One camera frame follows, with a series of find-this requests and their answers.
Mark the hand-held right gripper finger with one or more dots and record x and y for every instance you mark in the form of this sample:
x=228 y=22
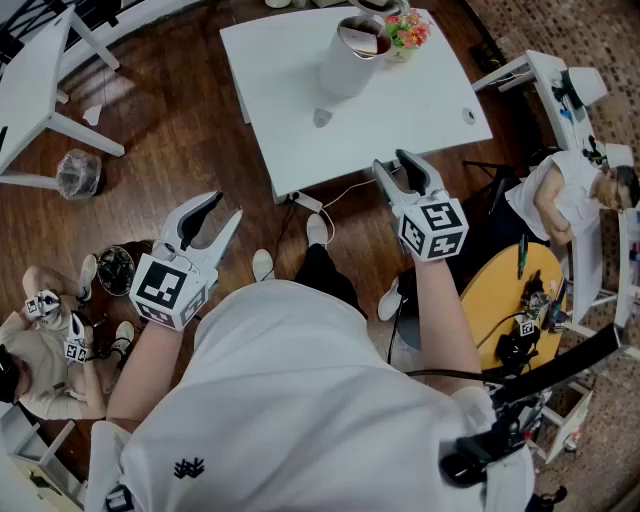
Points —
x=425 y=180
x=392 y=187

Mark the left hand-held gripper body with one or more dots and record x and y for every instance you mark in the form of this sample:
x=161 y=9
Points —
x=160 y=285

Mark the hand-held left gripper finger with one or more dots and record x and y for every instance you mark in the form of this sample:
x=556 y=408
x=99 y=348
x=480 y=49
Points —
x=222 y=240
x=180 y=217

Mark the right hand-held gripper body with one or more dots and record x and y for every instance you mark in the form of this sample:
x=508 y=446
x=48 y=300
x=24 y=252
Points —
x=435 y=230

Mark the translucent tea bag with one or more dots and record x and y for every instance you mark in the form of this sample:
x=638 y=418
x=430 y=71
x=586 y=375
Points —
x=322 y=118

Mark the black shoulder device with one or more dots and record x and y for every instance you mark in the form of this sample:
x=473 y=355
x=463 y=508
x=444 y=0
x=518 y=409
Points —
x=480 y=445

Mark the person's right forearm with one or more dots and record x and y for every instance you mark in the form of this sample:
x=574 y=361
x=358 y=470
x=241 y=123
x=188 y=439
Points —
x=442 y=315

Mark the person's left forearm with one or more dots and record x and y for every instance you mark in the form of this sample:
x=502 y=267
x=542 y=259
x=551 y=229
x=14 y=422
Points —
x=145 y=370

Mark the bin with clear plastic bag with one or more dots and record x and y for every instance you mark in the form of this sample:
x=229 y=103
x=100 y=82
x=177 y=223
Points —
x=78 y=174

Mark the round black bin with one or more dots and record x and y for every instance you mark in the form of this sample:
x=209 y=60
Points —
x=116 y=270

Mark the person's white shoe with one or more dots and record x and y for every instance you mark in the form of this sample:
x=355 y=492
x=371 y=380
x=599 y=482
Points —
x=317 y=230
x=263 y=265
x=389 y=300

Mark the white table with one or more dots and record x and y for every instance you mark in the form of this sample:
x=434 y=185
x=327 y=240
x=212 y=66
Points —
x=400 y=110

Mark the white power strip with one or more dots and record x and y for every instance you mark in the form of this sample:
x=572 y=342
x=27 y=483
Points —
x=306 y=200

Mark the green screwdriver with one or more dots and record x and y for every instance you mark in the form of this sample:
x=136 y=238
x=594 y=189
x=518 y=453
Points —
x=522 y=255

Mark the round yellow table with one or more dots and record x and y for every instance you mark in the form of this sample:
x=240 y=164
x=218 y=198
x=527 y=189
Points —
x=492 y=300

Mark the person's black trouser leg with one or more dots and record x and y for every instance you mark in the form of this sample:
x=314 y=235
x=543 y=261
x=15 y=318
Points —
x=325 y=272

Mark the white paper scrap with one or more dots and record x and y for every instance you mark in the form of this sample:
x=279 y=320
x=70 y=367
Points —
x=92 y=115

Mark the black floor socket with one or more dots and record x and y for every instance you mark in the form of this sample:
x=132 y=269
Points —
x=485 y=56

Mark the flower pot with pink flowers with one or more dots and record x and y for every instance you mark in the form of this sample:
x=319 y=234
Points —
x=407 y=37

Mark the narrow white desk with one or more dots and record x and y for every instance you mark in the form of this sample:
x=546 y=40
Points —
x=547 y=85

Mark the person's white shirt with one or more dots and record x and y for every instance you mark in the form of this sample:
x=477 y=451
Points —
x=300 y=400

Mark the metal bowl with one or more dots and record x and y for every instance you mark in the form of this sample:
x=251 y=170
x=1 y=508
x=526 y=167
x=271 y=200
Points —
x=377 y=6

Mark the white desk with angled legs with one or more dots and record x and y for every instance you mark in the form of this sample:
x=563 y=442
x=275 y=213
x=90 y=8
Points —
x=30 y=85

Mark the white storage rack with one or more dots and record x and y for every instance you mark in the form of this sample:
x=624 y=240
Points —
x=35 y=465

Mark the small white shelf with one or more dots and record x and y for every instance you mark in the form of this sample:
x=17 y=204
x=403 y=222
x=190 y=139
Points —
x=570 y=420

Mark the white frame stand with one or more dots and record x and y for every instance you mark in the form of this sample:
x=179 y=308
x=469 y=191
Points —
x=595 y=270

